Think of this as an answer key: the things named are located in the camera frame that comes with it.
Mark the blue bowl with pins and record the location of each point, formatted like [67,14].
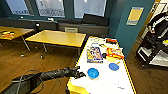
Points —
[93,74]
[114,66]

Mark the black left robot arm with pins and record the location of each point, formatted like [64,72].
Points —
[50,75]

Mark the yellow air hockey table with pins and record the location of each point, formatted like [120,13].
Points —
[100,83]

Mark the yellow flat object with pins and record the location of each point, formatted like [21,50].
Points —
[111,60]

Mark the white shallow bowl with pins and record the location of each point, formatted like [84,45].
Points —
[114,79]

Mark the white flat box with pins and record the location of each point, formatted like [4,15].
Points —
[97,40]

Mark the light wooden table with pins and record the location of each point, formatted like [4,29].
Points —
[56,37]
[18,32]

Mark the orange game box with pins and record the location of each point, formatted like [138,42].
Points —
[115,52]

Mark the red and black object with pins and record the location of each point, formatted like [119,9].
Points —
[111,41]

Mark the light grey chair back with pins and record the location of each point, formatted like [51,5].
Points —
[71,29]

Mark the dark grey sofa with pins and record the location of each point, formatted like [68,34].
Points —
[95,22]

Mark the small black round object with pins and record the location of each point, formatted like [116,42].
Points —
[37,26]

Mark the interior glass window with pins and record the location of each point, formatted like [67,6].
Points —
[20,7]
[50,8]
[90,8]

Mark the long dark grey bench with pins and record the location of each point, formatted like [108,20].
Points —
[20,23]

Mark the orange and black object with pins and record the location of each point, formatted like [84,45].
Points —
[7,33]

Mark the yellow round object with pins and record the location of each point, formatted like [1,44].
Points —
[165,41]

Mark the yellow wall poster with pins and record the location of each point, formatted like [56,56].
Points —
[135,16]

